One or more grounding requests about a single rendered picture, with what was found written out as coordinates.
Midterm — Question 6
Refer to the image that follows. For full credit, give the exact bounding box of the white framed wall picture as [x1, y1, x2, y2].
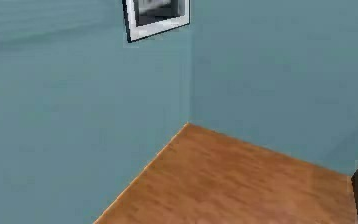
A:
[121, 0, 191, 44]

